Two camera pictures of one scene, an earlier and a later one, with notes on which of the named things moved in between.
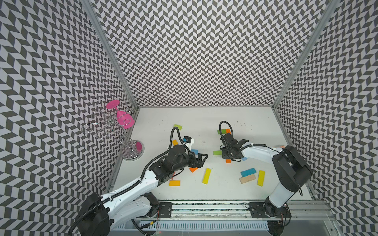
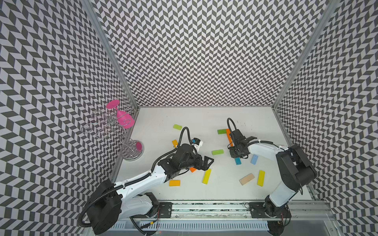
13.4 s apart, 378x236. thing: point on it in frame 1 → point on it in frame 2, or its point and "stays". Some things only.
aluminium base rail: x=234 y=211 stays
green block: x=223 y=131 stays
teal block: x=248 y=172 → x=237 y=161
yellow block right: x=261 y=178 stays
